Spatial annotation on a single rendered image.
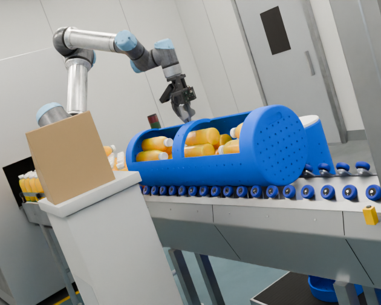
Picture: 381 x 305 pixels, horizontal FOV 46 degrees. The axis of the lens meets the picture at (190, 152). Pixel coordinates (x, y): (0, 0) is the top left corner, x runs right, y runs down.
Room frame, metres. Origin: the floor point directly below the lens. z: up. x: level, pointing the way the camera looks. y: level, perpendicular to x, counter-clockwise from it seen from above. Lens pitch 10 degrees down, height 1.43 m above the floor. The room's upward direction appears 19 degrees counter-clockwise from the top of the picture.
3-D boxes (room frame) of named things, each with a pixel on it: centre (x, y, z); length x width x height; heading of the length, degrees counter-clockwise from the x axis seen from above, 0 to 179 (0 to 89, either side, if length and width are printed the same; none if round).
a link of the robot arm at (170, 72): (1.90, -0.04, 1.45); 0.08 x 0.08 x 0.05
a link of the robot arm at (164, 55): (1.89, -0.04, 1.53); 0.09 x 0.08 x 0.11; 70
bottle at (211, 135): (1.87, -0.06, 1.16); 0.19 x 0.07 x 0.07; 36
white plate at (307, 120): (2.13, -0.50, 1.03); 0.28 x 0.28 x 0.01
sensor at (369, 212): (1.14, -0.42, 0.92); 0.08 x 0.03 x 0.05; 126
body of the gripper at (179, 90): (1.89, -0.05, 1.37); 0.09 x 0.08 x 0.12; 35
